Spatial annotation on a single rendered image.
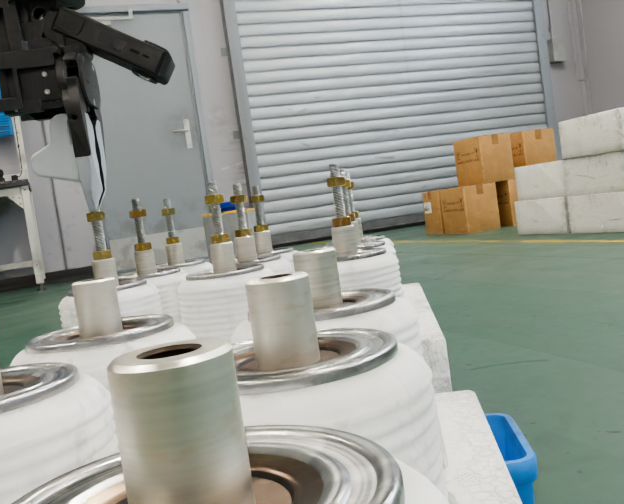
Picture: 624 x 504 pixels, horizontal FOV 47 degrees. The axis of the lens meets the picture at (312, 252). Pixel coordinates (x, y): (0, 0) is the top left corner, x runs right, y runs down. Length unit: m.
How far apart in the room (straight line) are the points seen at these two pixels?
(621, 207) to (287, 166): 3.42
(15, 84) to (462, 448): 0.52
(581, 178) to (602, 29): 4.34
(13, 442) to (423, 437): 0.13
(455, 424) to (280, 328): 0.17
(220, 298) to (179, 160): 5.38
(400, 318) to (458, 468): 0.07
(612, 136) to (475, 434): 3.07
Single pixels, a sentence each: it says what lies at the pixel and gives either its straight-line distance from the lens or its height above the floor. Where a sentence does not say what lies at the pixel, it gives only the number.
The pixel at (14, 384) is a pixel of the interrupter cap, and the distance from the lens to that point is 0.30.
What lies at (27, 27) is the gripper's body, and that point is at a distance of 0.75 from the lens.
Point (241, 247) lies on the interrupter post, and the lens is 0.79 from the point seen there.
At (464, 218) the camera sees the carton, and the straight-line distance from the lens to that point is 4.57.
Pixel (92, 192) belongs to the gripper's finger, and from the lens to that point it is 0.71.
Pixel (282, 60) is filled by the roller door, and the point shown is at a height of 1.58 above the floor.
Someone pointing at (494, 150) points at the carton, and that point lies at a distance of 4.69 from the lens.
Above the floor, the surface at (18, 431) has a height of 0.25.
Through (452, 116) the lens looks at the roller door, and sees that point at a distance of 6.91.
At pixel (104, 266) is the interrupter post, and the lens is 0.71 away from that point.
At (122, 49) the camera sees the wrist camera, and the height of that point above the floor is 0.47.
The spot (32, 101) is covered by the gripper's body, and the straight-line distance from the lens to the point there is 0.71.
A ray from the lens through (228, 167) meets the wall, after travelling 6.09.
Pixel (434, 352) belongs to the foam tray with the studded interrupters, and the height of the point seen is 0.17.
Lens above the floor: 0.30
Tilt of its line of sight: 4 degrees down
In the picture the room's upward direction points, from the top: 8 degrees counter-clockwise
